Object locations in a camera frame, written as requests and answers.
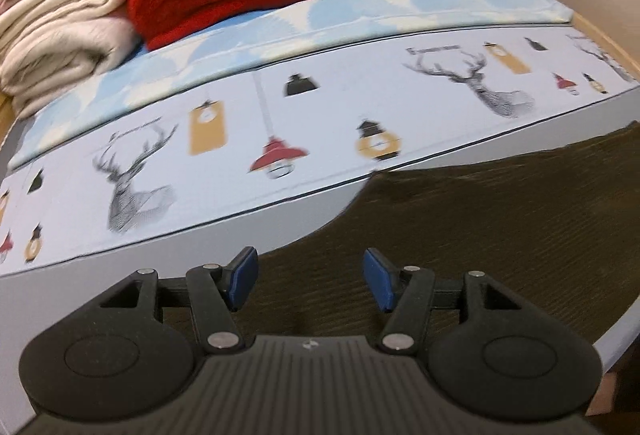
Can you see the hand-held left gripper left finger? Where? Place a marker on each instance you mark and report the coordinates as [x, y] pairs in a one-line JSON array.
[[242, 276]]

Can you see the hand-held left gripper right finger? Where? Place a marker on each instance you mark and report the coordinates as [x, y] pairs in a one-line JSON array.
[[380, 280]]

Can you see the deer-print bed sheet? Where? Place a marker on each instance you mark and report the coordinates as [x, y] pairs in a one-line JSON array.
[[325, 115]]

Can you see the light blue patterned blanket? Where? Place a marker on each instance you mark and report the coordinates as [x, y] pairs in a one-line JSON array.
[[400, 10]]

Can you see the cream folded fleece blanket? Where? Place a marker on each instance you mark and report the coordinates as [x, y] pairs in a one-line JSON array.
[[55, 30]]

